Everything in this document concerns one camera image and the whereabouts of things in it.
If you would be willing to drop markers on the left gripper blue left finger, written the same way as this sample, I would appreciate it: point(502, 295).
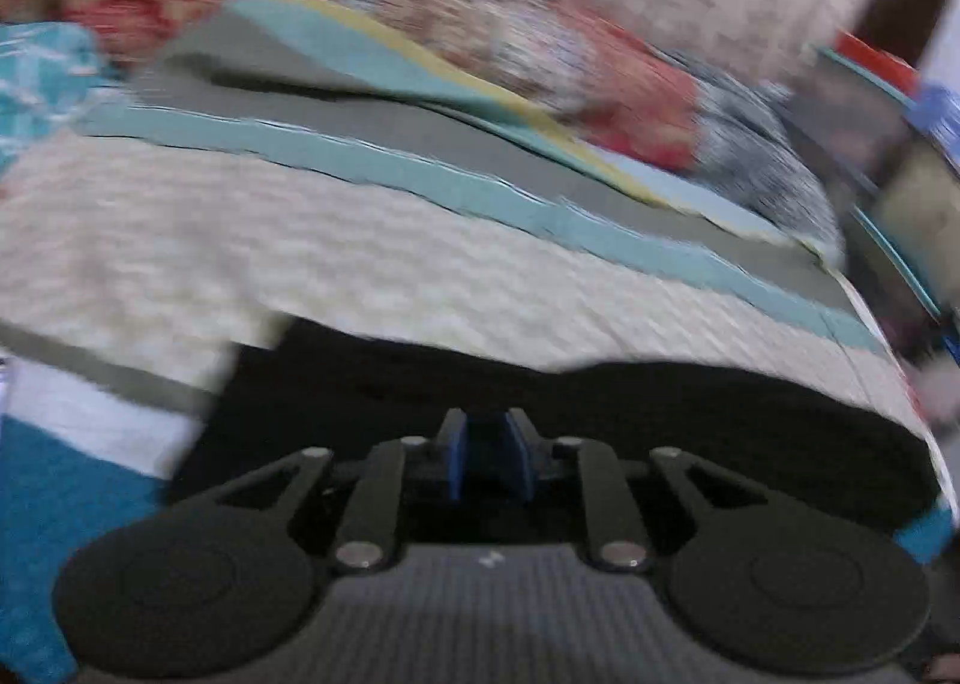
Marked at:
point(451, 443)

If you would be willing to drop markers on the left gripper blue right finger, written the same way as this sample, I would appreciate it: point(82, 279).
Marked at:
point(530, 453)

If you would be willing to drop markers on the black pants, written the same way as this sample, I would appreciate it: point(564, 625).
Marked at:
point(320, 387)

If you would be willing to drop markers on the striped chevron bed cover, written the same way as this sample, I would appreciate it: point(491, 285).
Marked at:
point(292, 159)

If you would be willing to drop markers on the stacked storage boxes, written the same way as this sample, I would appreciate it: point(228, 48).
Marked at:
point(895, 193)

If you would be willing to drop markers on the blue cloth on boxes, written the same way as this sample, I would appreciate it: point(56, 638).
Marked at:
point(935, 113)

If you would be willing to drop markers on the teal patterned pillow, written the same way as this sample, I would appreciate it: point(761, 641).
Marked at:
point(48, 72)

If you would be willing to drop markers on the red floral patchwork quilt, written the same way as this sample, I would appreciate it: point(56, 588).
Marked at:
point(661, 106)

